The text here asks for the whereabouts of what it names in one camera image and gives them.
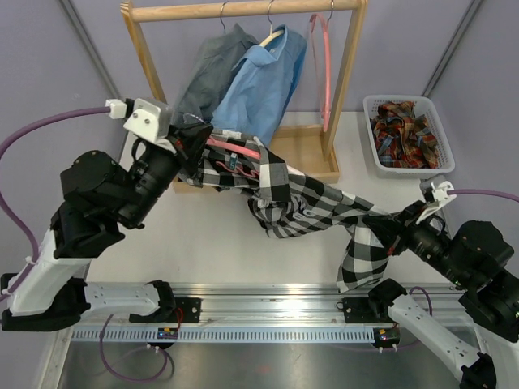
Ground black white checkered shirt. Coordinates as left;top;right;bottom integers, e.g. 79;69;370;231
185;130;388;293

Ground aluminium mounting rail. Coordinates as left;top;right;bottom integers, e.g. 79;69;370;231
54;283;497;329

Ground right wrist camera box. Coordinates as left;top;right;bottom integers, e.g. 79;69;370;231
416;176;457;224

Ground grey shirt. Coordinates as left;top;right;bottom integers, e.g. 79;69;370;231
171;24;258;126

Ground wooden clothes rack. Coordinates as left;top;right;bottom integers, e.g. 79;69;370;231
120;0;368;184

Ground white plastic basket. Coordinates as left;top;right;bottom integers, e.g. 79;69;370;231
363;95;455;179

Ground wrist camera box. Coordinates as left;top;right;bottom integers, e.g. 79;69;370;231
416;176;457;224
123;98;175;153

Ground grey shirt hanger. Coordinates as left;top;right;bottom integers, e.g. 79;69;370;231
219;1;229;34

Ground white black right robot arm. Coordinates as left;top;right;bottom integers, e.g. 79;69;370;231
365;201;518;388

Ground blue shirt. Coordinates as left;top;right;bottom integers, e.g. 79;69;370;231
211;25;307;145

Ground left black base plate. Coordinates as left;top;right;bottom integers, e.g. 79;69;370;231
165;297;202;324

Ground empty pink hanger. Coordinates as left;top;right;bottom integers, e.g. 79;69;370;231
309;0;335;133

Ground pink hanger with chrome hook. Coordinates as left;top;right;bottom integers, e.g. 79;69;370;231
206;137;260;178

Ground slotted grey cable duct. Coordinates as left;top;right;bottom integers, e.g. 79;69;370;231
72;326;375;344

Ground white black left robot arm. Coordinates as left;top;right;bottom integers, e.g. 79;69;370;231
1;123;212;332

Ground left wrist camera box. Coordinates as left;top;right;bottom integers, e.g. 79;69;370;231
123;98;175;153

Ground red plaid shirt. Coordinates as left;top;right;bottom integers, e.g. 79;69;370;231
370;101;439;169

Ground wooden hanger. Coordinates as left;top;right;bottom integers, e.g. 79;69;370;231
259;0;285;48

